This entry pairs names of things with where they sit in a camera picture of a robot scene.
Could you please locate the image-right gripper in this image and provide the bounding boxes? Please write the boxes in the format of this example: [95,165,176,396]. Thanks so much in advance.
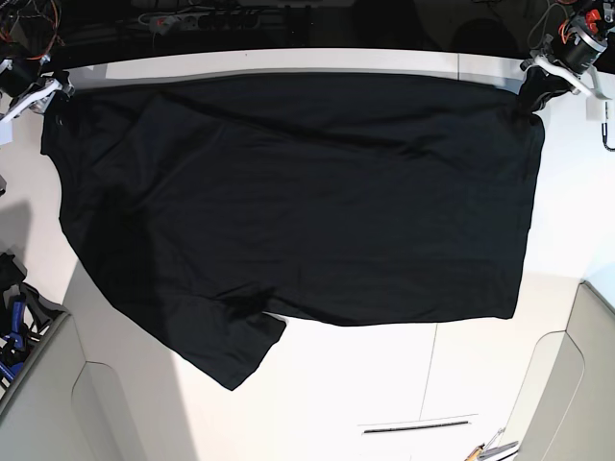
[521,12,613,101]

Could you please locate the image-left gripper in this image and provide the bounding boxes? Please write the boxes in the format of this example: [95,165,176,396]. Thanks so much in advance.
[0,58,75,123]

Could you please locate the black T-shirt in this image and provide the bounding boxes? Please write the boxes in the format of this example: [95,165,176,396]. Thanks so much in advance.
[41,73,546,390]

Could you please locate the blue and black clamps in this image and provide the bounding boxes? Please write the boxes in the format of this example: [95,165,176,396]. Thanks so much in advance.
[1,253,65,391]

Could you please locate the grey divider panel left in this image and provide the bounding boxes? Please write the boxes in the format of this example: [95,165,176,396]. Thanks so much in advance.
[1,313,147,461]

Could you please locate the grey divider panel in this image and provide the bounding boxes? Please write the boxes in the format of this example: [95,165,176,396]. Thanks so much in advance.
[1,313,147,461]
[502,281,614,460]

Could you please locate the grey divider panel right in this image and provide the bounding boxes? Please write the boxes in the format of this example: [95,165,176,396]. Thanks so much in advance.
[502,281,614,460]

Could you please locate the black table slot strip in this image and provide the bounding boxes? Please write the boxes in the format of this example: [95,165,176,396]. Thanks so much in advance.
[362,421,470,434]

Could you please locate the black camera cable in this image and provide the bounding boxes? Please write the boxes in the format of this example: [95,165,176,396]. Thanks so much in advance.
[600,100,615,154]

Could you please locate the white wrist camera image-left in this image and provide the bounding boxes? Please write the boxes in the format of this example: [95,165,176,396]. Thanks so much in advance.
[0,123,13,146]

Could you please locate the white coiled cable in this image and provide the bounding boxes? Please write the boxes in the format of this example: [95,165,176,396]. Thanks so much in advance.
[527,2,563,52]

